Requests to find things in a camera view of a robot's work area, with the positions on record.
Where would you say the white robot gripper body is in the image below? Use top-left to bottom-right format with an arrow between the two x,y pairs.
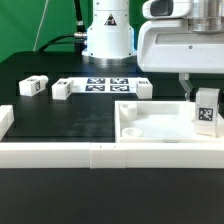
137,19 -> 224,74

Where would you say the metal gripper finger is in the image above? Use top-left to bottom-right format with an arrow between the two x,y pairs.
179,73 -> 193,101

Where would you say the white square table top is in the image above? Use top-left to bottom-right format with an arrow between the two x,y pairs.
114,101 -> 224,143

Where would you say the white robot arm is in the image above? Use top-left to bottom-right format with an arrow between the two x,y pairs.
82,0 -> 224,91

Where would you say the white sheet with fiducial markers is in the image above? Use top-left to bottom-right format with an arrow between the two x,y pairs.
72,77 -> 136,93

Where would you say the white front fence bar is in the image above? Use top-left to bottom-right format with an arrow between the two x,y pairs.
0,143 -> 224,169

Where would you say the white left fence piece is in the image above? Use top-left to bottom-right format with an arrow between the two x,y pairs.
0,105 -> 14,141

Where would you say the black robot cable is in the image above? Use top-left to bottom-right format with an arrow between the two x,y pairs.
37,0 -> 88,53

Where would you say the thin white cable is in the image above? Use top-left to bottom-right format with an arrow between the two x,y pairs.
32,0 -> 50,53

